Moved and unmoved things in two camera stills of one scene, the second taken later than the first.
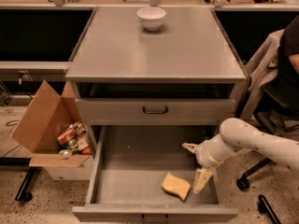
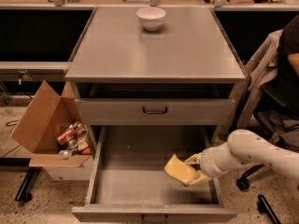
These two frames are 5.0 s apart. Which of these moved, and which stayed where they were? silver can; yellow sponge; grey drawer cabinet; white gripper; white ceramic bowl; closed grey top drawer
Moved: white gripper; yellow sponge
Stayed: grey drawer cabinet; silver can; white ceramic bowl; closed grey top drawer
